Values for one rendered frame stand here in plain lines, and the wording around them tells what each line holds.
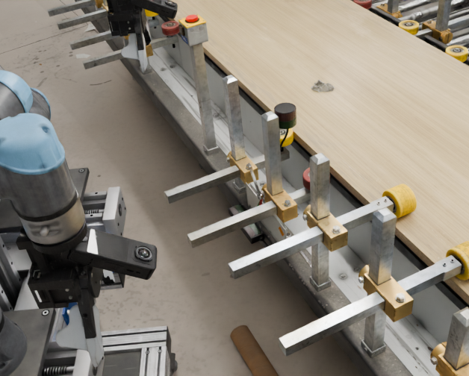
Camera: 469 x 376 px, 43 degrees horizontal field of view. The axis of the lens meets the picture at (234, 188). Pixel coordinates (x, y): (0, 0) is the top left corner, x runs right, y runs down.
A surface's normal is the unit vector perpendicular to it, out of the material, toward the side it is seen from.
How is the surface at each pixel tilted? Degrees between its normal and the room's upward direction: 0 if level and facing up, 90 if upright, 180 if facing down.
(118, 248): 30
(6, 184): 85
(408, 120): 0
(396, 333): 0
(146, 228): 0
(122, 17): 90
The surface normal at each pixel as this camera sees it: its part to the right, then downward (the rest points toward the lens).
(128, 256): 0.42, -0.68
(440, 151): -0.10, -0.76
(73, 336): -0.02, 0.11
